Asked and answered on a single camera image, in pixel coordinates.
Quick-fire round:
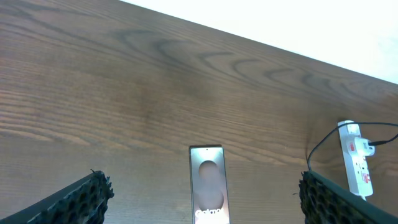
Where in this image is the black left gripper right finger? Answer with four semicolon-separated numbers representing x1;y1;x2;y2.
299;170;397;224

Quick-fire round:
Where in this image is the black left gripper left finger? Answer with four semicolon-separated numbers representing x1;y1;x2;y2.
1;170;114;224

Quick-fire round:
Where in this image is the black USB charging cable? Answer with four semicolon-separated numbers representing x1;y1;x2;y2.
307;121;398;171

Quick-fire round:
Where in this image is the white USB charger plug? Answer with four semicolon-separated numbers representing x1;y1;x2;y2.
354;137;375;157

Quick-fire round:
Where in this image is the white power strip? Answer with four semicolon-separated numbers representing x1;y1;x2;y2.
338;120;373;200

